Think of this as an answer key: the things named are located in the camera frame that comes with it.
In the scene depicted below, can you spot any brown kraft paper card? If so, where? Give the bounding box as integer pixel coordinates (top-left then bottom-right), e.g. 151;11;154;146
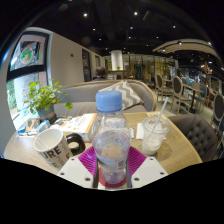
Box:
24;118;41;133

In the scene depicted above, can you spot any white mug with black print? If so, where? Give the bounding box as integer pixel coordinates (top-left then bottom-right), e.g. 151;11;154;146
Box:
33;128;87;171

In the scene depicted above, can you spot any window with festive stickers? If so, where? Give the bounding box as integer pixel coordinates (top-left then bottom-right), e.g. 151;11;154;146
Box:
6;31;51;131

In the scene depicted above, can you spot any grey tufted armchair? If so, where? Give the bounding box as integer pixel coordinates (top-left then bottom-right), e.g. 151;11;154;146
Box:
168;114;221;163

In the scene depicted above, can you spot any potted green plant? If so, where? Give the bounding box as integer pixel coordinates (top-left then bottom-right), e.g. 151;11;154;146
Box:
23;79;74;123

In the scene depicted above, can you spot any group of dining chairs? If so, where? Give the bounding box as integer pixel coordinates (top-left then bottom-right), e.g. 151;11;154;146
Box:
154;73;224;141

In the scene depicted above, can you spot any person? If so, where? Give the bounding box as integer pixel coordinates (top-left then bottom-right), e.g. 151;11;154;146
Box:
92;66;108;82

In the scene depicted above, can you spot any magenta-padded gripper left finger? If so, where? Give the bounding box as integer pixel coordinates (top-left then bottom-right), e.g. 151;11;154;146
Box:
57;146;100;190

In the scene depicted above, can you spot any white carton box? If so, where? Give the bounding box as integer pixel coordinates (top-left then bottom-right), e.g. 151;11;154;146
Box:
64;112;98;143

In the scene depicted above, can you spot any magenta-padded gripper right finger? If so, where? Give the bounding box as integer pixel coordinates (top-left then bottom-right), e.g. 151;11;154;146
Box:
125;146;169;190

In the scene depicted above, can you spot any group of ceiling lights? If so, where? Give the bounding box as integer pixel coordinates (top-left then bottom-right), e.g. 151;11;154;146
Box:
56;3;221;68

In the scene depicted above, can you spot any yellow card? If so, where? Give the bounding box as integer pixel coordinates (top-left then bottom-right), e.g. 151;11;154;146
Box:
146;111;164;120

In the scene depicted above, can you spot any grey curved sofa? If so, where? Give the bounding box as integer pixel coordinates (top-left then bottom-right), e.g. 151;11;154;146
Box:
53;79;158;118

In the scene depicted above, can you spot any grey chevron cushion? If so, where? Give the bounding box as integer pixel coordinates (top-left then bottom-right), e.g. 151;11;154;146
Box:
98;80;144;111

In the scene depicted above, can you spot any white paper napkin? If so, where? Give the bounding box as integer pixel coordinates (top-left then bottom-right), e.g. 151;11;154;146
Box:
134;122;145;140

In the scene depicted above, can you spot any clear plastic water bottle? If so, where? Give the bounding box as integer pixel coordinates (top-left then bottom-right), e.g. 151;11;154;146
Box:
90;90;132;185

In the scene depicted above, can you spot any white tube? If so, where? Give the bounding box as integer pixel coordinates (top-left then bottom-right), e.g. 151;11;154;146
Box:
14;131;38;138

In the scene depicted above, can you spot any small pale blue pack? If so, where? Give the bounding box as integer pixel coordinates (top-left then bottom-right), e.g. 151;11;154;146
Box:
35;119;51;134

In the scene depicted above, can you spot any clear plastic cup with straw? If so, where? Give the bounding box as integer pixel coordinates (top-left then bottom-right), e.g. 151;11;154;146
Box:
141;96;172;157

